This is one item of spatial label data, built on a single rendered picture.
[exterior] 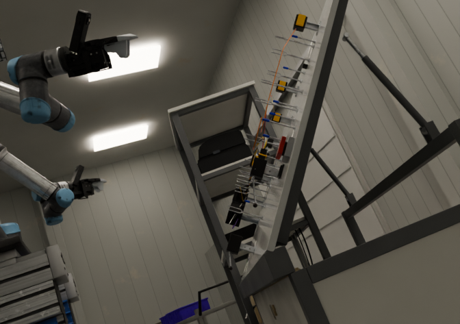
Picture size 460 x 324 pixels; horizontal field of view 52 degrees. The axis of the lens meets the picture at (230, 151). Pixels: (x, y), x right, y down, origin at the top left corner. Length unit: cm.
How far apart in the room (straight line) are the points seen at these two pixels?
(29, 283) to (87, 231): 1030
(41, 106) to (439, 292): 110
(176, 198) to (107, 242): 197
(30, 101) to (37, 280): 48
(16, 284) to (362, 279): 89
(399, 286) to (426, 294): 6
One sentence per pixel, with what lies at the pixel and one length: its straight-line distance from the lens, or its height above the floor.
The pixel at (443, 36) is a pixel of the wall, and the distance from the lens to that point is 468.
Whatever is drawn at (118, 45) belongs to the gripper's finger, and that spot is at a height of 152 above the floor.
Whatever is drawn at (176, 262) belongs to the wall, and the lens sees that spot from 1162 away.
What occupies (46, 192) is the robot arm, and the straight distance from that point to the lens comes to 215.
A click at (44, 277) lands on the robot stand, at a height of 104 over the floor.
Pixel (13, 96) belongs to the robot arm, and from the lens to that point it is 156.
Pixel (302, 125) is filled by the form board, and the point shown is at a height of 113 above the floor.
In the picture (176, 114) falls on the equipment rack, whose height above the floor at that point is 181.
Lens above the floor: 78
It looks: 17 degrees up
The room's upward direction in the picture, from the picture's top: 23 degrees counter-clockwise
